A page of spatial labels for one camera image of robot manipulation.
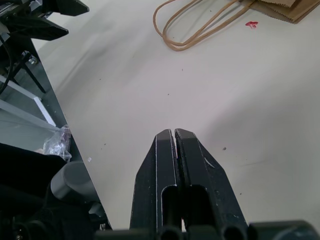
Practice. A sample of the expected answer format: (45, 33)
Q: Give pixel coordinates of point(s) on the black metal stand legs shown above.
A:
(30, 67)

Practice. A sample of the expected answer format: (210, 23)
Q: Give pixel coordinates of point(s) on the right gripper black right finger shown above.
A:
(200, 175)

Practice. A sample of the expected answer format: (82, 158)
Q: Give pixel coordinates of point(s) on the grey aluminium frame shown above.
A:
(30, 105)

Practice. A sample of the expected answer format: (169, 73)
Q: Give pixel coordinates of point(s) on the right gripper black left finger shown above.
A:
(147, 180)

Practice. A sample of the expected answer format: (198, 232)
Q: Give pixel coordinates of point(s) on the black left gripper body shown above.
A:
(37, 10)

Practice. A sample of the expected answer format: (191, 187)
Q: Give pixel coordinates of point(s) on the black robot torso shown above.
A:
(22, 195)

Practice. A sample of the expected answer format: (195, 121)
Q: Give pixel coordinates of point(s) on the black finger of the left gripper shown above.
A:
(37, 27)
(71, 6)

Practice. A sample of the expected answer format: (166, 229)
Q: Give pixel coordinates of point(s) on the grey cylindrical robot joint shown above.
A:
(70, 180)

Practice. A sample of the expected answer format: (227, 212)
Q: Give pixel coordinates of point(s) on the small red scrap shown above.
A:
(251, 24)

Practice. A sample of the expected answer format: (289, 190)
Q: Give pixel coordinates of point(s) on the crinkled clear plastic bag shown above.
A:
(58, 143)

